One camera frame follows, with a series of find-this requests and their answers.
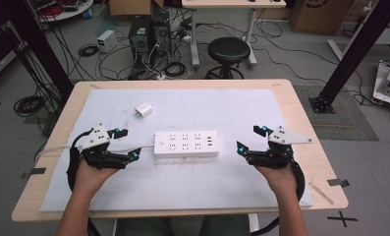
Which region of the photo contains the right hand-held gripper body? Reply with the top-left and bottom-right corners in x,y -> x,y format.
246,125 -> 313,170

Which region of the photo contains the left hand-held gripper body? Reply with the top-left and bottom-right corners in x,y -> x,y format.
78,123 -> 133,170

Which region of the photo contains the person's left hand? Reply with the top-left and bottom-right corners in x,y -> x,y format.
74,159 -> 120,195

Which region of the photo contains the person's right hand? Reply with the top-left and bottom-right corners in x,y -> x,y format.
254,164 -> 298,197

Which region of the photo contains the white charger adapter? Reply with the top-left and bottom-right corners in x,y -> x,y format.
134,101 -> 153,119

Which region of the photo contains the wooden table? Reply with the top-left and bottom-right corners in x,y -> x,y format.
11,78 -> 350,223

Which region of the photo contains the white power strip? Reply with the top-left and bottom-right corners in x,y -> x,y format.
153,130 -> 220,158

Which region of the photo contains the white foam mat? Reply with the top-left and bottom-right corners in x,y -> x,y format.
39,88 -> 314,212

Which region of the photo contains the grey floor mat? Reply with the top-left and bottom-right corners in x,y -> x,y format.
293,85 -> 380,143

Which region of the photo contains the thin wooden stick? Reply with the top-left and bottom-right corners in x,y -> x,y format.
307,181 -> 335,206

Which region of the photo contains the grey tape piece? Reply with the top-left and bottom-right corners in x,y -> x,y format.
21,167 -> 47,180
326,178 -> 351,188

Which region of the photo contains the black round stool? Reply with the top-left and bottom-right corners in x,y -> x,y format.
204,36 -> 251,81

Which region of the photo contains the small white power supply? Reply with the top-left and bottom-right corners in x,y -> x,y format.
96,29 -> 119,54

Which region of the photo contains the black computer tower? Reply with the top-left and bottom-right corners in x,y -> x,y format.
128,14 -> 153,68
150,10 -> 173,57

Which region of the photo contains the black tape cross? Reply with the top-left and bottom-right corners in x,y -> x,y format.
326,210 -> 360,228

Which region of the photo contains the black metal stand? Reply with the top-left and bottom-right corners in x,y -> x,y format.
307,0 -> 390,114
0,0 -> 75,99

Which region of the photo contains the small cardboard box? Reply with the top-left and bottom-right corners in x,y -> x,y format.
108,0 -> 165,18

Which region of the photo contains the large cardboard box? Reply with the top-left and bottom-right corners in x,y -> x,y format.
288,0 -> 357,35

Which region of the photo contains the round white table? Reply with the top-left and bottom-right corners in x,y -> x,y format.
31,0 -> 95,24

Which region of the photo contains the white desk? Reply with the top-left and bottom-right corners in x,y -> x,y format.
181,0 -> 287,69

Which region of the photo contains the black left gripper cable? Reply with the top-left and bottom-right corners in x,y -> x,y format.
66,129 -> 96,193

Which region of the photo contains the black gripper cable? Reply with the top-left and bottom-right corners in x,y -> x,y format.
66,129 -> 96,193
251,156 -> 306,236

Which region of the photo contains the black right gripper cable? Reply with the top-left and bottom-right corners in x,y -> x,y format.
251,156 -> 306,236

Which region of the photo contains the black cable coil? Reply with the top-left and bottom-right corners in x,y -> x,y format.
13,94 -> 47,118
163,61 -> 189,79
77,43 -> 100,58

